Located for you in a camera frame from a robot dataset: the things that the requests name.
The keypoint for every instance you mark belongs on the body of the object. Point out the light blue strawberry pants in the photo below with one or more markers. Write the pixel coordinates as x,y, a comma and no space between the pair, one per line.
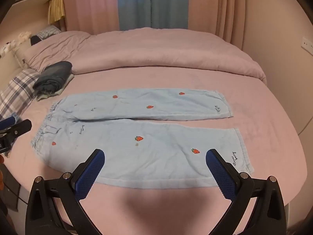
159,156

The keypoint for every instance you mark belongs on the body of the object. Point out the beige headboard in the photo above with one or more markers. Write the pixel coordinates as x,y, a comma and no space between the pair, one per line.
11,62

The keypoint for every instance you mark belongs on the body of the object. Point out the white plush toy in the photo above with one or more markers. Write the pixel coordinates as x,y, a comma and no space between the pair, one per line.
11,47

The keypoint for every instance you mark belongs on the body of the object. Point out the pink duvet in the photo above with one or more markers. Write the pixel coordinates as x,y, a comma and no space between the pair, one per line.
159,49

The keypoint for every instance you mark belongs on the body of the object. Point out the yellow tasselled cloth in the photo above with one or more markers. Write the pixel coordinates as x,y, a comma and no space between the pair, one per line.
56,8

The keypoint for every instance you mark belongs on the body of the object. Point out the pink curtain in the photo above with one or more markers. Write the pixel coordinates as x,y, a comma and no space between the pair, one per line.
90,5
215,7

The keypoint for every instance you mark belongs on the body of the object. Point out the small blue cloth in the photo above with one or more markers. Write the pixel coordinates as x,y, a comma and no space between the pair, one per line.
14,117

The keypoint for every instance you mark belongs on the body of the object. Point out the pink bed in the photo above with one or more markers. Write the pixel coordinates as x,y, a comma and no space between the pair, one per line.
269,127

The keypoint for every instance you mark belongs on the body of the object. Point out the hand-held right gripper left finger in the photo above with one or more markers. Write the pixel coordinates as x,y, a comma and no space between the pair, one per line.
90,171

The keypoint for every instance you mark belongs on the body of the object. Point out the white wall socket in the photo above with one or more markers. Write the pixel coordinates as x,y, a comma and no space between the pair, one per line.
307,44

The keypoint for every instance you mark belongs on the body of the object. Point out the checked cloth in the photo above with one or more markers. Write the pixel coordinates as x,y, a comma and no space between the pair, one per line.
49,32

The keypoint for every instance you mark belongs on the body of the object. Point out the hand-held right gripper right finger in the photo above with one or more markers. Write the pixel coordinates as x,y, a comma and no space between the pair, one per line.
220,171

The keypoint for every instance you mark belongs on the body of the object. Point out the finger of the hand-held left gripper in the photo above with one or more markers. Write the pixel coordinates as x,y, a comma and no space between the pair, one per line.
8,122
22,126

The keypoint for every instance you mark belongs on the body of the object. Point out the folded dark jeans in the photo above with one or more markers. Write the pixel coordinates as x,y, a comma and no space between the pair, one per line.
53,77

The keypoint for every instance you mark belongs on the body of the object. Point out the plaid pillow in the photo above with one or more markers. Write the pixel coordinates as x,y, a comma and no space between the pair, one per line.
17,90

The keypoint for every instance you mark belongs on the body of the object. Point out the pink pillow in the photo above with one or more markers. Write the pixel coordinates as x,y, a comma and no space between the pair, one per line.
56,49

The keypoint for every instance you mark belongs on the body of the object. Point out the folded pale green cloth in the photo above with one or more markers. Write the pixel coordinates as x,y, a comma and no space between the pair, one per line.
64,84

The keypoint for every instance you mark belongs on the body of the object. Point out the blue curtain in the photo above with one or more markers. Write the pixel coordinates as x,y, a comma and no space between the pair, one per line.
151,2

